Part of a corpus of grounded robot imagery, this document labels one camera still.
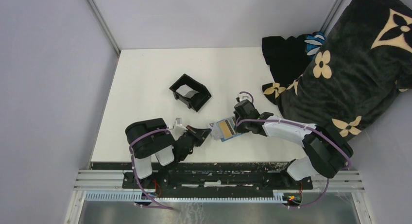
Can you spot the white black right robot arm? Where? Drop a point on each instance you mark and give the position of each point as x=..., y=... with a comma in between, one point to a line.
x=327, y=152

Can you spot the blue leather card holder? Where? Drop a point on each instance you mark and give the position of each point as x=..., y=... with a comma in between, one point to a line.
x=232, y=120

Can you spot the aluminium frame rail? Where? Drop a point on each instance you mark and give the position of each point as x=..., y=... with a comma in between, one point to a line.
x=110, y=180

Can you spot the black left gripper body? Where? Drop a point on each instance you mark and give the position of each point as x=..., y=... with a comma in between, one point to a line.
x=196, y=141

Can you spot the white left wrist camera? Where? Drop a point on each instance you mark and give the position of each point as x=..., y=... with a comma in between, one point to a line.
x=178, y=124

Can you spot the black cloth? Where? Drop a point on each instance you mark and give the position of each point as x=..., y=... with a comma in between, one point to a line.
x=286, y=58

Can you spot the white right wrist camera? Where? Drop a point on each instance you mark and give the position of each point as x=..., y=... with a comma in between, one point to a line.
x=243, y=96

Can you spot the blue white patterned cloth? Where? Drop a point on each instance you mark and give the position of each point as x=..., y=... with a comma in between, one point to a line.
x=313, y=42

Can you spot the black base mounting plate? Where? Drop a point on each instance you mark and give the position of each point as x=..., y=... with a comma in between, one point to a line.
x=221, y=180

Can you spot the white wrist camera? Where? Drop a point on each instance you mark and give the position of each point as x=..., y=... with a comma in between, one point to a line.
x=243, y=96
x=178, y=124

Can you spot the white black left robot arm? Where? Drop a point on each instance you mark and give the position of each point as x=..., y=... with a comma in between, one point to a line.
x=169, y=145

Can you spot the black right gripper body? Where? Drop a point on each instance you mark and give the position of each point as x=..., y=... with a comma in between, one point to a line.
x=243, y=127

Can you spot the stack of silver cards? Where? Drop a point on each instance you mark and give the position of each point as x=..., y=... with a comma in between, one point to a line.
x=186, y=91

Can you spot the black floral fleece blanket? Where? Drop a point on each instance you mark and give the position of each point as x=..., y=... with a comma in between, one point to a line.
x=362, y=66

